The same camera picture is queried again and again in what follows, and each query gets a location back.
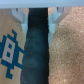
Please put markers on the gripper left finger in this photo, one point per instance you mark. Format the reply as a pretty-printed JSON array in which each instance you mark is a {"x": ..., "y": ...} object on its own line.
[{"x": 20, "y": 17}]

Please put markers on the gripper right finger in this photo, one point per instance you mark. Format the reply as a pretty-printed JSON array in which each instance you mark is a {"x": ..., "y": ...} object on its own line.
[{"x": 53, "y": 18}]

